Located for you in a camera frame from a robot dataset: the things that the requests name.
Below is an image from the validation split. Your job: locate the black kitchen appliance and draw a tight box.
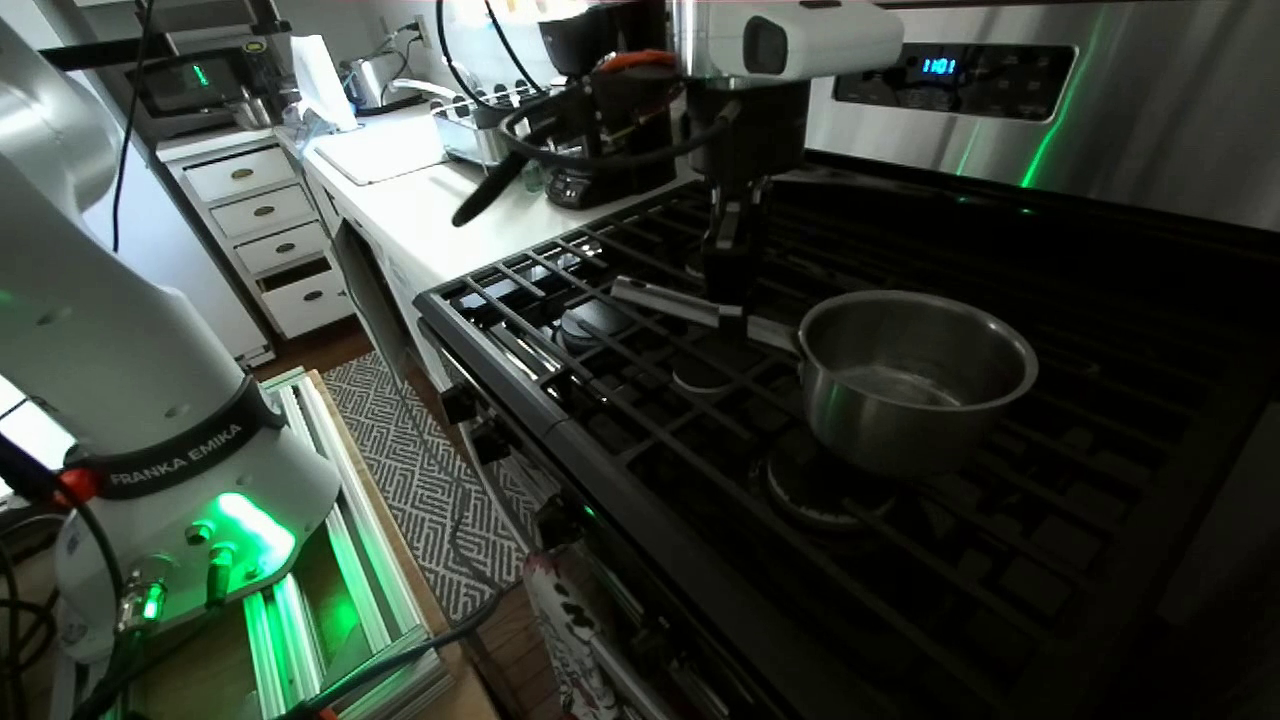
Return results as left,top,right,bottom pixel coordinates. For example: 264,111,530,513
535,0,677,206

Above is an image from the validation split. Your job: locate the black gas stove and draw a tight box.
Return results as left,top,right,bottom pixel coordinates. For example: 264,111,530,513
415,161,1280,720

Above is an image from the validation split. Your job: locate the white drawer cabinet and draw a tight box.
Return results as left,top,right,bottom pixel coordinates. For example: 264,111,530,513
155,130,354,340

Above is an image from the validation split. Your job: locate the patterned floor mat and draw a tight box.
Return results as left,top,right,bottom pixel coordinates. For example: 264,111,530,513
325,350,526,619

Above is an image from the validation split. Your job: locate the stainless stove control panel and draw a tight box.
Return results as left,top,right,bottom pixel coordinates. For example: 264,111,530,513
810,0,1280,233

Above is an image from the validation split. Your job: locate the small steel saucepan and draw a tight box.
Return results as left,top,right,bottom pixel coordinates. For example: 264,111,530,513
611,275,1041,477

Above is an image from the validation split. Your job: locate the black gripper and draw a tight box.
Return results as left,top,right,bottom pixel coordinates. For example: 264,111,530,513
692,82,810,305

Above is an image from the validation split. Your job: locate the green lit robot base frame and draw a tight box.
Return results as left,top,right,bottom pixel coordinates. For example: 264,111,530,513
58,372,446,720

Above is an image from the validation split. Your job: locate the orange black cable connector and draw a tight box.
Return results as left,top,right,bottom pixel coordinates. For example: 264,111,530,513
453,49,683,227

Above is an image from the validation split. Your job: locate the white cutting board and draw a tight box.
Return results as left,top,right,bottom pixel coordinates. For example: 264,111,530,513
313,119,446,189

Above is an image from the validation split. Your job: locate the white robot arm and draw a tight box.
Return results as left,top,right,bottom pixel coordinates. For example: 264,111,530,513
0,27,340,663

